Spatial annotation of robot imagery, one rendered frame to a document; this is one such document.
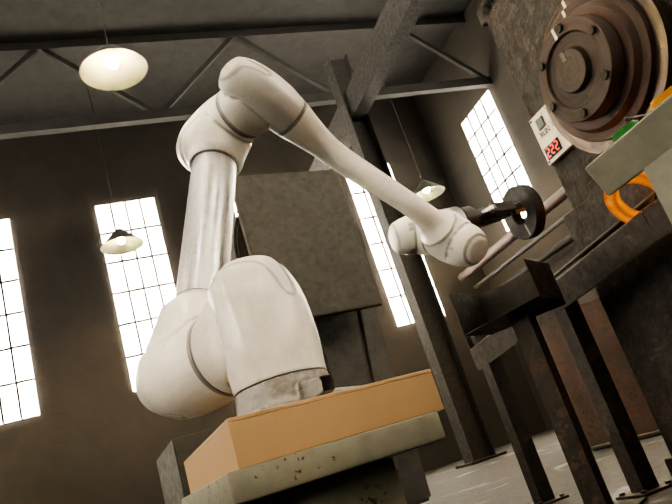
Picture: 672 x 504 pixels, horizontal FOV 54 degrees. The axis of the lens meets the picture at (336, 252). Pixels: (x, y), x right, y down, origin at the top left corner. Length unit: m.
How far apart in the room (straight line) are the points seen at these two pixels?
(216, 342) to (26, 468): 10.38
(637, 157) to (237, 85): 0.87
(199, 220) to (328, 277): 2.92
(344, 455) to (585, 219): 1.50
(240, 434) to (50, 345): 10.88
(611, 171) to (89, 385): 10.88
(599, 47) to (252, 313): 1.21
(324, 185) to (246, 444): 3.77
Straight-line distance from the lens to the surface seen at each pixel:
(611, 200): 1.97
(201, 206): 1.39
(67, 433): 11.39
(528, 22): 2.48
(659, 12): 1.88
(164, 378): 1.18
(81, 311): 11.84
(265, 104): 1.48
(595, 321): 4.67
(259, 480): 0.87
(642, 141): 0.89
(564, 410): 2.03
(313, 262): 4.25
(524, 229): 1.91
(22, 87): 12.20
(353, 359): 4.43
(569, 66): 1.96
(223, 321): 1.05
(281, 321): 1.02
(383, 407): 0.96
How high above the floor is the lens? 0.30
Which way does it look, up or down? 18 degrees up
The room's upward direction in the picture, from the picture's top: 18 degrees counter-clockwise
